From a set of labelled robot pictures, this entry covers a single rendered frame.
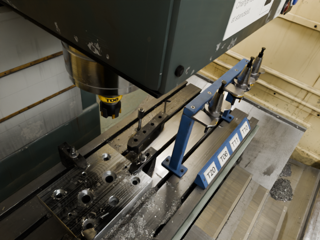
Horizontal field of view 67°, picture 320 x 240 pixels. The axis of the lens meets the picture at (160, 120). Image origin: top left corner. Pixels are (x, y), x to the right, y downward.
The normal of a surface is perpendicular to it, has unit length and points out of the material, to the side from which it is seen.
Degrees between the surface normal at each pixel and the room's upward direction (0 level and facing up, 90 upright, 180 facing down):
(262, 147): 24
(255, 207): 8
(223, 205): 7
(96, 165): 0
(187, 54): 90
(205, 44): 90
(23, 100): 91
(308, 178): 17
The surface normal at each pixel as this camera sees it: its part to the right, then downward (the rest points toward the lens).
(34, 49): 0.76, 0.50
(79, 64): -0.44, 0.58
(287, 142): -0.14, -0.45
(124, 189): 0.13, -0.71
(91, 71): -0.19, 0.66
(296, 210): -0.11, -0.83
